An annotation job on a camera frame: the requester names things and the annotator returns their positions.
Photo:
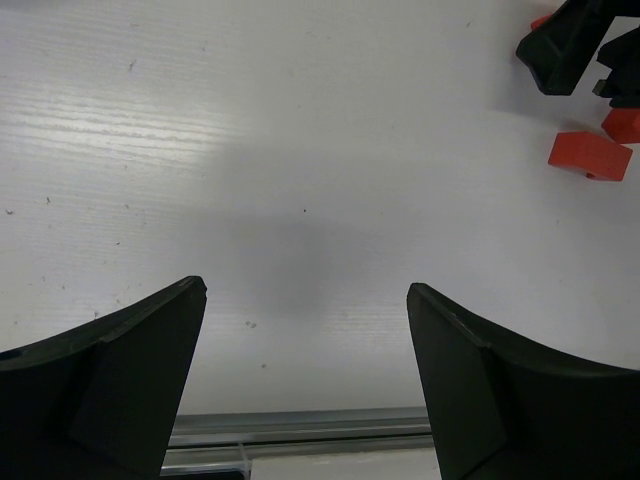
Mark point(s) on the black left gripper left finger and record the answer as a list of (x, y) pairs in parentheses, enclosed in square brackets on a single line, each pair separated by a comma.
[(99, 401)]

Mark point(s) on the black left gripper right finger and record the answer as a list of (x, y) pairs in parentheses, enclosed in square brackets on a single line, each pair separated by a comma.
[(502, 406)]

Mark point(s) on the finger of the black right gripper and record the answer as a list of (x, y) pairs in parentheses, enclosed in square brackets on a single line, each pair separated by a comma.
[(621, 56), (558, 51)]

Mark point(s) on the small red block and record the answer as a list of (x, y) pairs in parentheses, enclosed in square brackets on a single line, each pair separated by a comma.
[(622, 125)]

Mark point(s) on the red wood block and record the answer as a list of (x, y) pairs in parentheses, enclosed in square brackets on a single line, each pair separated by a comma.
[(593, 156)]

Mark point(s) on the red block with letter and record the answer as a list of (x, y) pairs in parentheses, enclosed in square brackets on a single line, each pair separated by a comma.
[(538, 22)]

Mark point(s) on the aluminium rail front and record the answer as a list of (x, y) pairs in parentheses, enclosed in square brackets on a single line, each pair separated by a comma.
[(216, 443)]

